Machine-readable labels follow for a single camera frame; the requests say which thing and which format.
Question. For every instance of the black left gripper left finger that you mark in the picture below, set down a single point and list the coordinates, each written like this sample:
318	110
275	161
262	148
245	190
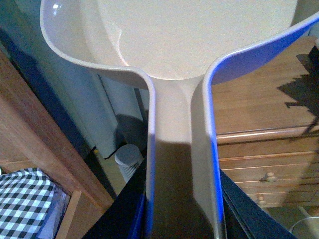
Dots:
125	218

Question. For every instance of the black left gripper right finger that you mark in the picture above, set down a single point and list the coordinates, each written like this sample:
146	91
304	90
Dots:
244	218

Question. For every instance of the beige plastic dustpan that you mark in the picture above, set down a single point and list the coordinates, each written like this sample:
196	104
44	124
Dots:
177	49

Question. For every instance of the lower wooden drawer knob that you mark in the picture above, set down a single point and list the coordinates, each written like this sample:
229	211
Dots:
261	201

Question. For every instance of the wooden drawer knob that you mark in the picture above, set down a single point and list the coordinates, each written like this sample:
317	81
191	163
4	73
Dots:
269	177
261	201

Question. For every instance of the white cylindrical fan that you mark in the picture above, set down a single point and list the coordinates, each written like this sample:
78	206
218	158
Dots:
128	158

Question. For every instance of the black white checkered bedsheet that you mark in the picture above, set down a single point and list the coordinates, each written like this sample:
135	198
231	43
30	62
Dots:
25	198

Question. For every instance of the wooden nightstand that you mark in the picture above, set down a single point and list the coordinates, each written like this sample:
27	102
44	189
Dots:
268	121

